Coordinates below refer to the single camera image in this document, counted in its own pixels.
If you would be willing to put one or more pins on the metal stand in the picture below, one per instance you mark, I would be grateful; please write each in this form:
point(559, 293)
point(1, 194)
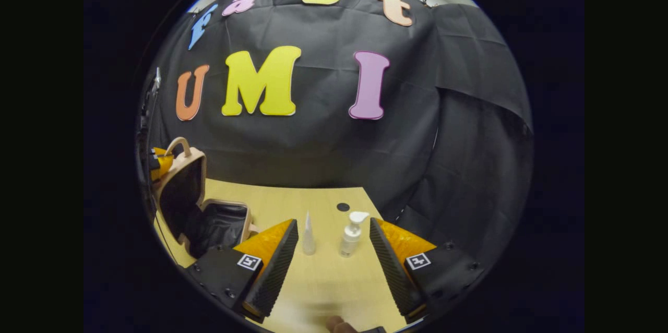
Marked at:
point(155, 81)

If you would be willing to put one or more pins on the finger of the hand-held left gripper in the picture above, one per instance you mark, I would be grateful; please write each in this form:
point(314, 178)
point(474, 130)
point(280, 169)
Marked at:
point(163, 163)

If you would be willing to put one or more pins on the white pump bottle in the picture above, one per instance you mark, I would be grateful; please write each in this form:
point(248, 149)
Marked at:
point(349, 241)

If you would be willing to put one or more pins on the white squeeze tube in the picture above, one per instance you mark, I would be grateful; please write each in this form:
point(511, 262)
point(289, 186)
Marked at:
point(309, 239)

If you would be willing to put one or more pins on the pink suitcase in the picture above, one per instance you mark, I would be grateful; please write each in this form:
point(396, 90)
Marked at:
point(219, 228)

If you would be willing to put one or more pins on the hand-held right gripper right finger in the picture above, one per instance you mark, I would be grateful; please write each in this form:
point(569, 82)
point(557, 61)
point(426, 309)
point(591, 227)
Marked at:
point(391, 270)

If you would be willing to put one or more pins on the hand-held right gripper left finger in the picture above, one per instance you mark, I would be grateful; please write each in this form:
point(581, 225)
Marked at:
point(276, 270)

